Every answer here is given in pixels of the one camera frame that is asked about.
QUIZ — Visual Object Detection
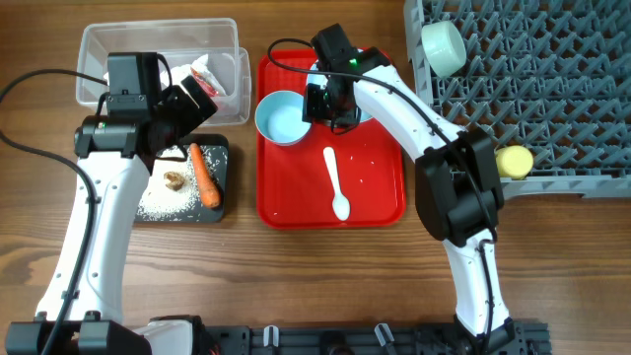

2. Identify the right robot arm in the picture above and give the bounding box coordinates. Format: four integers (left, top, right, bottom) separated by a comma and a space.
305, 24, 510, 354

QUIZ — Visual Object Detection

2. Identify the clear plastic bin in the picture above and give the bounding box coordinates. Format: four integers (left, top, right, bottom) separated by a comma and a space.
77, 18, 251, 126

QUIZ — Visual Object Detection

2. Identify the white napkin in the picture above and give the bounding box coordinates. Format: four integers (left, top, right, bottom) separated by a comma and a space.
160, 54, 227, 97

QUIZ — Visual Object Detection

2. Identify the light blue bowl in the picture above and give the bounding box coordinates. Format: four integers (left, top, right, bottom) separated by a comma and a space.
255, 91, 312, 146

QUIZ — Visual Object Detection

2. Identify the brown food scrap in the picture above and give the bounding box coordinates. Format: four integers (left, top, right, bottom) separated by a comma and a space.
163, 172, 186, 191

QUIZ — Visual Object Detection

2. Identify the black plastic tray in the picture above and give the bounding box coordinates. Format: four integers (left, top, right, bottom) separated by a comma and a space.
132, 131, 230, 223

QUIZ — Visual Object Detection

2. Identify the green bowl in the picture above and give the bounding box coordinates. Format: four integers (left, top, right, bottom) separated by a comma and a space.
421, 21, 467, 78

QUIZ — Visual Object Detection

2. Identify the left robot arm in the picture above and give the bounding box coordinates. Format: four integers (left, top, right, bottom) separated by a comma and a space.
1, 52, 217, 354

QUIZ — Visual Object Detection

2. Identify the red serving tray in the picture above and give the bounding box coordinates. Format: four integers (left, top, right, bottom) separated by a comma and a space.
255, 47, 407, 231

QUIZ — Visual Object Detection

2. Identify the light blue plate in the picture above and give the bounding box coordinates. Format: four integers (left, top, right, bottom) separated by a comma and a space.
307, 45, 390, 134

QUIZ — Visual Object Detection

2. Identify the white rice pile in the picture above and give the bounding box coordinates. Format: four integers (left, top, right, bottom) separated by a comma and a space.
135, 143, 229, 222

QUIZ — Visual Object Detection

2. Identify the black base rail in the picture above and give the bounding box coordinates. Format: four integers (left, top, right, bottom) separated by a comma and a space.
207, 321, 552, 355

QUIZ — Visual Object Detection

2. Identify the yellow cup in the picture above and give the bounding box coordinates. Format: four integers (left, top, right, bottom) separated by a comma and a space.
495, 146, 534, 179

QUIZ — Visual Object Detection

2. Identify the orange carrot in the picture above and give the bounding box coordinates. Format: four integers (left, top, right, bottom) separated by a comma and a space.
189, 143, 222, 209

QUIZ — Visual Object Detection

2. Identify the red foil wrapper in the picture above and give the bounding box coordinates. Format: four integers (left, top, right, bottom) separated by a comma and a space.
190, 68, 219, 98

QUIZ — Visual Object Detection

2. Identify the white plastic spoon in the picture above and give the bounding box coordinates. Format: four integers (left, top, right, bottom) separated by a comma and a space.
323, 147, 351, 221

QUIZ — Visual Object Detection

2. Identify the grey dishwasher rack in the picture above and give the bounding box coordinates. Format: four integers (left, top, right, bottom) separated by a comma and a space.
403, 0, 630, 198

